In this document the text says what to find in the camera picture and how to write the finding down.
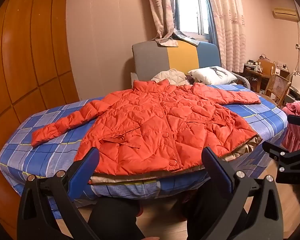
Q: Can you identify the person's left trouser leg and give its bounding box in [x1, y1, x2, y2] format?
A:
[87, 197, 145, 240]

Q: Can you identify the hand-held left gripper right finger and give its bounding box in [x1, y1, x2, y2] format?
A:
[201, 147, 284, 240]

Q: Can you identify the wooden wardrobe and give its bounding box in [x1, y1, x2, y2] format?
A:
[0, 0, 80, 230]

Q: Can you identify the grey yellow blue headboard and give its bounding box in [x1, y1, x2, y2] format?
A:
[132, 40, 222, 80]

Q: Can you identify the pink patterned curtain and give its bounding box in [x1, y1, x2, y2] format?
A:
[145, 0, 180, 47]
[204, 0, 248, 73]

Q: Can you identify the rattan chair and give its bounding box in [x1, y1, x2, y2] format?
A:
[264, 74, 292, 109]

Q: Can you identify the person's right trouser leg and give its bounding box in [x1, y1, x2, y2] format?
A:
[185, 187, 248, 240]

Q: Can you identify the beige quilted jacket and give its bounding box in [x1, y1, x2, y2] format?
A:
[151, 69, 190, 86]

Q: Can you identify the wall air conditioner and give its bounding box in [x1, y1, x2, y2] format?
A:
[272, 7, 299, 22]

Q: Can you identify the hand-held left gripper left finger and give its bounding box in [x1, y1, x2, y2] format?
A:
[16, 147, 101, 240]

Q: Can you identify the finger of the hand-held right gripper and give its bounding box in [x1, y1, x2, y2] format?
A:
[262, 142, 300, 183]
[287, 114, 300, 126]

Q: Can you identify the orange quilted jacket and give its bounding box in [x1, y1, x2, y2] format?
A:
[31, 79, 263, 177]

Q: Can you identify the window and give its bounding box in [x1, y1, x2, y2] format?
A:
[174, 0, 217, 43]

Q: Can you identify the pink ruffled blanket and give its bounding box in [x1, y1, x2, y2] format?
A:
[281, 99, 300, 153]

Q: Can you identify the cluttered wooden desk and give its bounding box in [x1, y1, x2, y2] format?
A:
[244, 55, 277, 93]

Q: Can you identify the bed with blue plaid sheet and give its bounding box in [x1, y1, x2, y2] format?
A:
[0, 84, 290, 220]

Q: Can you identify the person's trouser leg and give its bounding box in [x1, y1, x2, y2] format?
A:
[87, 197, 145, 240]
[185, 187, 248, 240]

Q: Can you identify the grey mesh bed rail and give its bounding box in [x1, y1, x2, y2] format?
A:
[130, 71, 140, 90]
[234, 76, 252, 88]

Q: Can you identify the white printed pillow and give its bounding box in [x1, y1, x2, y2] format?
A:
[187, 66, 238, 85]

